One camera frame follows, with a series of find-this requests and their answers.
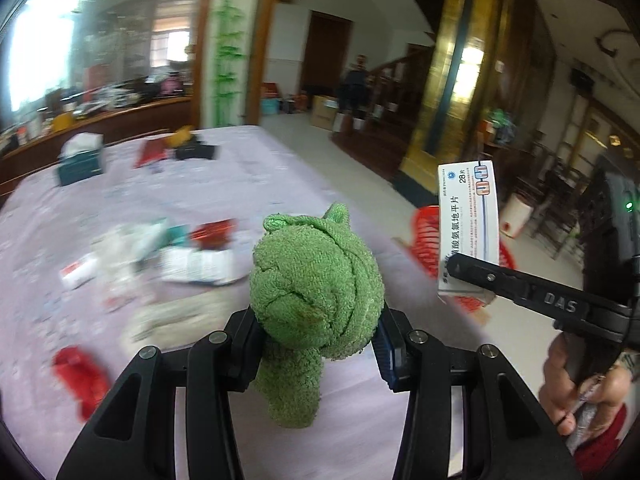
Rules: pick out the teal wet wipes packet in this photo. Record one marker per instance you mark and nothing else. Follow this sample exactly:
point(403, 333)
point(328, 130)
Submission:
point(176, 235)

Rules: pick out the red plastic basket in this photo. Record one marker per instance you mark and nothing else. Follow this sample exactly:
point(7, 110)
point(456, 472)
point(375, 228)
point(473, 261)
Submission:
point(425, 240)

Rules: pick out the wooden chair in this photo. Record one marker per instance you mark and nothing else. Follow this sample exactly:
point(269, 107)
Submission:
point(555, 200)

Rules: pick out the green towel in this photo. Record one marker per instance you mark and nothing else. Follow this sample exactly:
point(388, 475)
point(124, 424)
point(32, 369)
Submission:
point(310, 285)

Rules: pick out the golden pillar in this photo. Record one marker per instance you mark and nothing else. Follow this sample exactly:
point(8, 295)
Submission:
point(450, 85)

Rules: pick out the black box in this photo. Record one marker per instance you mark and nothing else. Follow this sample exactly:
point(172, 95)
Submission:
point(197, 152)

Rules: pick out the white medicine box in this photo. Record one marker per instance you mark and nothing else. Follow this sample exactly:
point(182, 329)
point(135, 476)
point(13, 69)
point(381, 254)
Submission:
point(467, 220)

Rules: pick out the person's right hand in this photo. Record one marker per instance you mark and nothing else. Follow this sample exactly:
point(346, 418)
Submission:
point(552, 385)

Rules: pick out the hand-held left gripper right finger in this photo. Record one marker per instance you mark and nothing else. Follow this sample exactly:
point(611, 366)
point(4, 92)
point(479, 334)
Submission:
point(387, 360)

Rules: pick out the beige cloth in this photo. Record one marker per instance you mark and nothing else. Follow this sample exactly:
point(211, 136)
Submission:
point(175, 317)

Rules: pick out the teal storage box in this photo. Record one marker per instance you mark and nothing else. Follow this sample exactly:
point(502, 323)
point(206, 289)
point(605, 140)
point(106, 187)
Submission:
point(269, 107)

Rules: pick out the white crumpled wrapper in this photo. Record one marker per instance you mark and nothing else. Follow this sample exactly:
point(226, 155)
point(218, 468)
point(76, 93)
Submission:
point(125, 255)

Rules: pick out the red flat packet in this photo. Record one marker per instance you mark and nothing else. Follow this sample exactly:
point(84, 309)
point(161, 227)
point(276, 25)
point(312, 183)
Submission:
point(150, 152)

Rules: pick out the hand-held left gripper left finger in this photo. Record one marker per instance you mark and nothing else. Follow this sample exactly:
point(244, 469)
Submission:
point(241, 347)

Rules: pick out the wooden door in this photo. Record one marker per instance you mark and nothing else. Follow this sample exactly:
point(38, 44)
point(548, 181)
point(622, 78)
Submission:
point(325, 50)

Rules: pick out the teal tissue box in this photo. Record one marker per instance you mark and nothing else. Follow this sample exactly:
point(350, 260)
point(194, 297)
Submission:
point(80, 165)

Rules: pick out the purple floral tablecloth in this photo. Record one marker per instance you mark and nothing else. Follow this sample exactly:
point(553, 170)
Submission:
point(300, 175)

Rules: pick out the person's right forearm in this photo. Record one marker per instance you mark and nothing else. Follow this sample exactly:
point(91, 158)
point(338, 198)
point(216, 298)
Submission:
point(602, 447)

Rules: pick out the wooden staircase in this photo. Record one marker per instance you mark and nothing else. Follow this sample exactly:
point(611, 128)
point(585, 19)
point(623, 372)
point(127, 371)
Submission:
point(390, 105)

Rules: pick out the small white red box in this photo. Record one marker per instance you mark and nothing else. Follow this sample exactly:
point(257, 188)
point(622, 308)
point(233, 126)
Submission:
point(77, 272)

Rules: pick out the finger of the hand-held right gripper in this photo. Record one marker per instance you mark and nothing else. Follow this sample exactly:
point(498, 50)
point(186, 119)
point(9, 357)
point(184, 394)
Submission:
point(530, 292)

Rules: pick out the green bamboo wall decal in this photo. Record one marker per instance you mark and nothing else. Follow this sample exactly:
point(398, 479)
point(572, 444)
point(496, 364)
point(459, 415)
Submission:
point(226, 60)

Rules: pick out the red crumpled wrapper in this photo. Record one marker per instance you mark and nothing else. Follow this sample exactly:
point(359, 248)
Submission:
point(80, 380)

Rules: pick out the red foil wrapper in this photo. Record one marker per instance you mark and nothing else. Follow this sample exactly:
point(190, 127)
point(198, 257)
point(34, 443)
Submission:
point(212, 234)

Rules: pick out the cardboard box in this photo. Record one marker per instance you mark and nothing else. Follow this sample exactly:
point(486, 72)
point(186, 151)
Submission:
point(324, 112)

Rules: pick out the wooden sideboard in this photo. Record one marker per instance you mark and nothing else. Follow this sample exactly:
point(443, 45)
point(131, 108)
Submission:
point(125, 117)

